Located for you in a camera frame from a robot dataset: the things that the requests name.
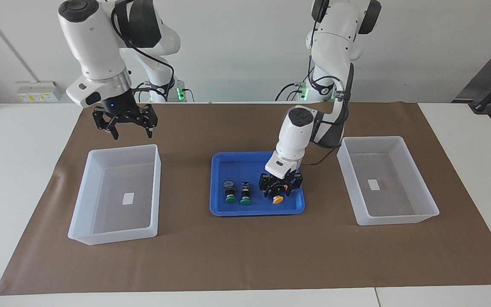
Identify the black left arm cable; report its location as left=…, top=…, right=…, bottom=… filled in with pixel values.
left=304, top=0, right=351, bottom=166

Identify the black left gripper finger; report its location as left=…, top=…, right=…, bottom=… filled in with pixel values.
left=286, top=171, right=304, bottom=198
left=259, top=172, right=277, bottom=199

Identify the green push button switch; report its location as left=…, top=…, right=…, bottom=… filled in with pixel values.
left=240, top=181, right=253, bottom=206
left=223, top=180, right=237, bottom=204

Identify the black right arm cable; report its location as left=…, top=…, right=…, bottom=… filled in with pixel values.
left=111, top=0, right=176, bottom=104

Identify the brown paper table mat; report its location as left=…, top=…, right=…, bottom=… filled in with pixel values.
left=0, top=101, right=491, bottom=296

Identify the blue plastic tray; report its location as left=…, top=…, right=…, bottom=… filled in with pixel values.
left=210, top=151, right=306, bottom=217

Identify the translucent white plastic box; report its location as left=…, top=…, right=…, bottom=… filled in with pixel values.
left=336, top=136, right=440, bottom=226
left=67, top=144, right=162, bottom=246

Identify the white wall socket box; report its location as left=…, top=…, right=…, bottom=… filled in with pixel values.
left=15, top=81, right=63, bottom=103

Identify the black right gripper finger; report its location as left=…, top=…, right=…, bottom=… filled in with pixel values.
left=136, top=104, right=159, bottom=139
left=92, top=106, right=121, bottom=141

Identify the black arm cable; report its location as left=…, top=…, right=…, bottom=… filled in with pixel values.
left=111, top=0, right=176, bottom=104
left=304, top=0, right=351, bottom=166

